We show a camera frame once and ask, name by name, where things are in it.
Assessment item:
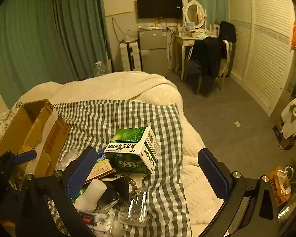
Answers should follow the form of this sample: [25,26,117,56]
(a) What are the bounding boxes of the silver blister pack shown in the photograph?
[119,189,148,228]

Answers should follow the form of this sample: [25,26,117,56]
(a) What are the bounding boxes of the clear plastic bag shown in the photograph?
[124,30,139,43]

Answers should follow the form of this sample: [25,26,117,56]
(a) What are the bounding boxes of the white cylinder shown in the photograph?
[74,178,107,214]

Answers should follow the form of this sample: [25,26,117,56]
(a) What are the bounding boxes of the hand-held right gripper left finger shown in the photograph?
[16,146,98,237]

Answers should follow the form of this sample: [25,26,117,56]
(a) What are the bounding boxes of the green medicine box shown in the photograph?
[105,126,161,174]

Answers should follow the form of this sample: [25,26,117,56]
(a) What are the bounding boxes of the orange snack bag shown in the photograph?
[266,166,293,207]

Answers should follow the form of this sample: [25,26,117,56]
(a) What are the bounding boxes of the grey mini fridge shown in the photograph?
[138,28,169,77]

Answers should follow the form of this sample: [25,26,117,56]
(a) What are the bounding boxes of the wide green curtain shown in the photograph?
[0,0,106,109]

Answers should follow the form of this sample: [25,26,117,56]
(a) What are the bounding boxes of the clear plastic water bottle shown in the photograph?
[94,61,111,78]

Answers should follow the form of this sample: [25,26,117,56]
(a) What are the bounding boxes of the white chair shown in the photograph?
[197,39,233,94]

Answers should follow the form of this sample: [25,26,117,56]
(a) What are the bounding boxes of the floral bed sheet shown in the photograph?
[0,102,25,153]

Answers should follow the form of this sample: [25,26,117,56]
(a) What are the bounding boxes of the bead bracelet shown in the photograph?
[123,175,139,198]

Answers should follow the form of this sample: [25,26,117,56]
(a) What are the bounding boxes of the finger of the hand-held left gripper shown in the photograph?
[4,150,37,165]

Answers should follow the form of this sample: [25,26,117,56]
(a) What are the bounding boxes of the white louvered wardrobe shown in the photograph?
[227,0,296,116]

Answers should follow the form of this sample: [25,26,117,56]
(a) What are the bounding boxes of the white suitcase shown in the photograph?
[120,42,141,71]

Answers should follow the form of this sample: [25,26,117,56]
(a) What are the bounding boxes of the black pouch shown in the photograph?
[99,178,131,205]

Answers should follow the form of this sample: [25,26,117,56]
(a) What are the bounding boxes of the grey checked cloth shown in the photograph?
[47,99,191,237]

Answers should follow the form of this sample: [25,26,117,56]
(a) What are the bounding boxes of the black backpack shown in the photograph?
[219,21,237,43]

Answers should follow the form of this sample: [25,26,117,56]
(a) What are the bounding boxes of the orange medicine box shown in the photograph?
[85,158,116,183]

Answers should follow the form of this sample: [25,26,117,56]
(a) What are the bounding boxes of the cardboard box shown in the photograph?
[0,99,71,178]

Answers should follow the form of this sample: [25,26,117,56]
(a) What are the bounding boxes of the small wooden stool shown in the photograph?
[273,122,296,150]

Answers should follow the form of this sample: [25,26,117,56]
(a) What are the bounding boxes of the cream blanket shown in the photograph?
[12,71,227,218]

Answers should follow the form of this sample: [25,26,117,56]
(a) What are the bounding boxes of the white towel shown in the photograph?
[281,95,296,139]

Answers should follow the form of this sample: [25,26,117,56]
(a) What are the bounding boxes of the wall cable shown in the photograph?
[112,17,129,42]

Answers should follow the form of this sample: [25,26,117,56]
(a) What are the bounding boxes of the white dressing table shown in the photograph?
[174,30,220,79]

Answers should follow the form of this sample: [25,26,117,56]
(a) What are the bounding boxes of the white plastic bag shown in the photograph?
[55,150,81,172]

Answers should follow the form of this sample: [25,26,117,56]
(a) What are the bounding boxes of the small red blue packet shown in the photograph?
[75,211,98,226]

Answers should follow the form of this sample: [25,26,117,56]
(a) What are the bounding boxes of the silver foil bag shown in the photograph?
[277,193,296,223]

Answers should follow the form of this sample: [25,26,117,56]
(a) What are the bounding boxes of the black wall television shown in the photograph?
[136,0,183,19]

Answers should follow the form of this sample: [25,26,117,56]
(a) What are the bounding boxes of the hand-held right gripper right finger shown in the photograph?
[198,148,284,237]

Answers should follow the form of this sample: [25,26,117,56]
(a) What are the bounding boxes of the white oval vanity mirror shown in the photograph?
[183,0,208,30]

